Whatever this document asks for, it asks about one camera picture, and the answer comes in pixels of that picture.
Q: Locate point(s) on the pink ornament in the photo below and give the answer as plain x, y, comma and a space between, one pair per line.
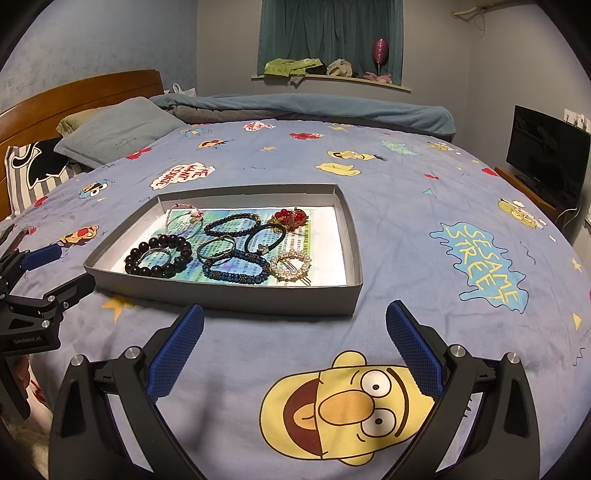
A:
378, 78

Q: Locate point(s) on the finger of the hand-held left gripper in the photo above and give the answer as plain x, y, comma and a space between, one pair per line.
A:
41, 257
76, 290

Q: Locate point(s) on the round pearl hair clip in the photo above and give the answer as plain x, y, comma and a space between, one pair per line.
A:
291, 267

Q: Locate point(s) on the white plastic bag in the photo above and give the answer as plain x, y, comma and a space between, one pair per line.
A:
182, 90

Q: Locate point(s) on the folded grey blue duvet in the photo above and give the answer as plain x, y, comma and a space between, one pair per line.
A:
323, 110

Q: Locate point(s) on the person's left hand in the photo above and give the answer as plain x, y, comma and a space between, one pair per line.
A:
22, 374

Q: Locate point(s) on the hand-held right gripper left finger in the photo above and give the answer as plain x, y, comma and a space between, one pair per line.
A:
178, 355

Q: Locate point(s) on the wall socket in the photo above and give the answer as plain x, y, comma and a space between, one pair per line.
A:
575, 117

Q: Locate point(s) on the red bead gold brooch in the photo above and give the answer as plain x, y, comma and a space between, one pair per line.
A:
288, 219

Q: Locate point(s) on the teal curtain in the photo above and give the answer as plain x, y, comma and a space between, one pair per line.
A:
323, 32

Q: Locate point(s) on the grey metal bangle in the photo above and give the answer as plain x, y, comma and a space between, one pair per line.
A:
201, 251

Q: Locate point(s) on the green pillow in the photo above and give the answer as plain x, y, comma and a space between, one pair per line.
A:
69, 121

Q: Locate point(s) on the black television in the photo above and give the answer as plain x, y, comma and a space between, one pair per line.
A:
545, 147

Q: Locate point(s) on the green cloth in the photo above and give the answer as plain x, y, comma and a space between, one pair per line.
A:
291, 66

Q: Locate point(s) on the wooden headboard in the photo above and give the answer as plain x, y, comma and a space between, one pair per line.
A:
69, 92

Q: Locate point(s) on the window sill shelf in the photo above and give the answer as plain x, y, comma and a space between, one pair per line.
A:
323, 80

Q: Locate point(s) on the printed blue bedsheet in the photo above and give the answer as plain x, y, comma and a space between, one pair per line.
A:
392, 277

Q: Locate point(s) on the thin silver bangle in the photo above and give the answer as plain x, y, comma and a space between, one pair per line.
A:
162, 250

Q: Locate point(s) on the grey pillow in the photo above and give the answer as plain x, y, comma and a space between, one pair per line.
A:
120, 129

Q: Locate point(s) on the striped black white pillow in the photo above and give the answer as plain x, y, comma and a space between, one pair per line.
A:
27, 180

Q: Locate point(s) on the beige plush toy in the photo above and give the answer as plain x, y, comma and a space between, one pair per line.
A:
339, 68

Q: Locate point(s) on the printed paper sheet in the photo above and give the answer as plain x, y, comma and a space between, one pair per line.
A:
323, 258

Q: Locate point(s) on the grey cardboard box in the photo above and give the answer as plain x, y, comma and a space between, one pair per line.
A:
231, 300

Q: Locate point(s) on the wooden television stand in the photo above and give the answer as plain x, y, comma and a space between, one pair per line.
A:
512, 177

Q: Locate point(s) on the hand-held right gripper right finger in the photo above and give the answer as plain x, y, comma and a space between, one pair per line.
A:
413, 350

